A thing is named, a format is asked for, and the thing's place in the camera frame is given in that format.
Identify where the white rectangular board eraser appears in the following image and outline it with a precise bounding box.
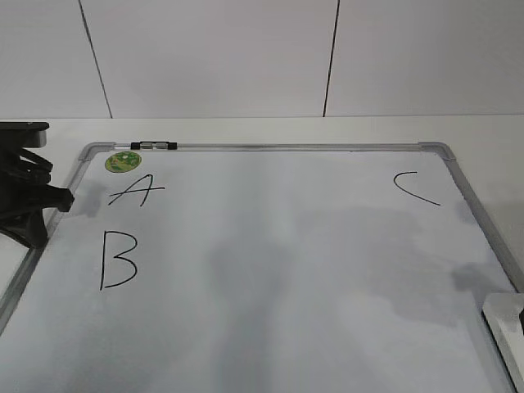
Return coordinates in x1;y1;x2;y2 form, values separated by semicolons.
482;293;523;391

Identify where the black marker pen on frame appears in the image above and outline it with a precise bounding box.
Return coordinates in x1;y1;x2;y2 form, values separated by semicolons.
130;141;178;151

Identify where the white board with grey frame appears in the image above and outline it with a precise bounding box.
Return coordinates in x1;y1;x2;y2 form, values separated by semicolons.
1;142;523;392

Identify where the round green magnet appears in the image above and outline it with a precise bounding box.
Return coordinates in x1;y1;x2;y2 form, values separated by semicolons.
105;151;142;174

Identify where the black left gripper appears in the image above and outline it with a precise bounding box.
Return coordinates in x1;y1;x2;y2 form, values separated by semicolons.
1;141;75;248

